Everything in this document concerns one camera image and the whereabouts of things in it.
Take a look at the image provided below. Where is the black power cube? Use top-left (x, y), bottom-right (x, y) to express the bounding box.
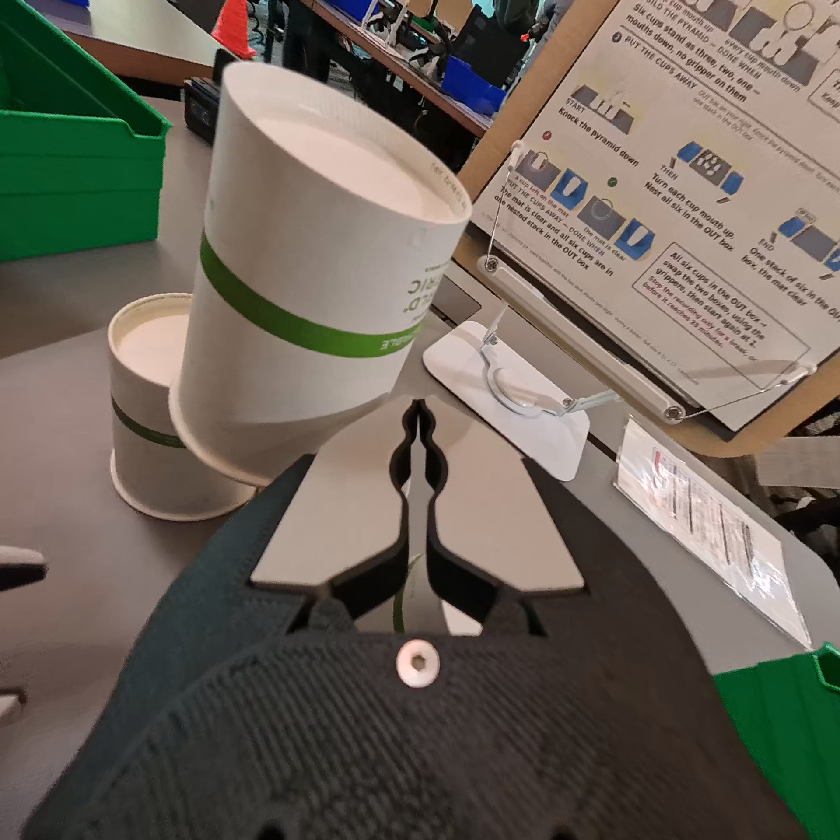
top-left (182, 49), bottom-right (237, 144)

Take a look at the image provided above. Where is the printed instruction sheet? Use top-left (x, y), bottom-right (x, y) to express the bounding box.
top-left (472, 0), bottom-right (840, 431)

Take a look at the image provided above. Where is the laminated paper sheet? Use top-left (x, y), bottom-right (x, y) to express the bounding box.
top-left (613, 416), bottom-right (812, 649)

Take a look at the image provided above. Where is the small blue bin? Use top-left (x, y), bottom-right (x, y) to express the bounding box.
top-left (441, 56), bottom-right (508, 118)

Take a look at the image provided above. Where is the orange traffic cone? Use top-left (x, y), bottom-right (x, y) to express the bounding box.
top-left (211, 0), bottom-right (258, 60)

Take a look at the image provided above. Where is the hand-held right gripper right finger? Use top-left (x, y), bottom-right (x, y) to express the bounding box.
top-left (420, 397), bottom-right (586, 624)

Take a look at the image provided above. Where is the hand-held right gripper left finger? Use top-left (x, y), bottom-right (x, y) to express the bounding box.
top-left (249, 398), bottom-right (421, 619)

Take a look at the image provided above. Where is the white paper cup green band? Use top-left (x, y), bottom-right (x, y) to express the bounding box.
top-left (168, 61), bottom-right (475, 488)
top-left (392, 553), bottom-right (454, 634)
top-left (107, 292), bottom-right (258, 524)

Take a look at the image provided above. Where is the green plastic bin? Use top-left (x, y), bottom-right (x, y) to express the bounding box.
top-left (0, 0), bottom-right (173, 263)
top-left (712, 642), bottom-right (840, 840)

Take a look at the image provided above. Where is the black desk panel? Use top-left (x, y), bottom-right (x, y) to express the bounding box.
top-left (430, 272), bottom-right (484, 327)

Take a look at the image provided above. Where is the grey desk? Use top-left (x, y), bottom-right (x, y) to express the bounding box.
top-left (0, 95), bottom-right (831, 821)

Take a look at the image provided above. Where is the long background table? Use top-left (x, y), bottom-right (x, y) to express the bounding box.
top-left (302, 0), bottom-right (496, 155)

